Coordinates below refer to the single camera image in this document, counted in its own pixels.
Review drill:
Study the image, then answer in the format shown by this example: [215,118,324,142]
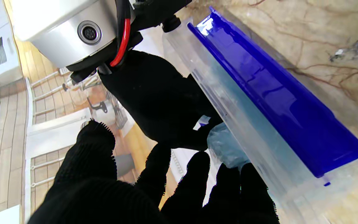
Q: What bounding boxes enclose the steel range hood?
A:
[25,107,93,160]

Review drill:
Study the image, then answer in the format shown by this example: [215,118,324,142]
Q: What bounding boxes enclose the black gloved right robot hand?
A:
[98,50,224,152]

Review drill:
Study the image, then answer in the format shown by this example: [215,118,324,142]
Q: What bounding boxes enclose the gas stove top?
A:
[106,90,136,130]

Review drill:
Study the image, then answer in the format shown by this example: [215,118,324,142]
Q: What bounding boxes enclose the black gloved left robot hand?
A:
[27,120,280,224]

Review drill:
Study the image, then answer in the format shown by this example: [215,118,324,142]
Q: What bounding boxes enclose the red black right arm cables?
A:
[109,0,133,68]

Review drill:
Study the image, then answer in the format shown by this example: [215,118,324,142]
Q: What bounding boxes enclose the clear plastic crate blue handles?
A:
[162,6,358,224]

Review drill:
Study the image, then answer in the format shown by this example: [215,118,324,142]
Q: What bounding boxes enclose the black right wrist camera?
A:
[132,0,194,34]

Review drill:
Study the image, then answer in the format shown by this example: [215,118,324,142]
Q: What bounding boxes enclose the steel saucepan black handle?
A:
[87,96,118,126]

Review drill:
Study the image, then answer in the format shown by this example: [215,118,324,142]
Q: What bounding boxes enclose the clear bubble film sheet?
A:
[206,59,291,171]

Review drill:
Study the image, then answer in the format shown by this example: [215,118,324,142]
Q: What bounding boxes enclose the grey lower kitchen cabinets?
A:
[169,149,217,207]

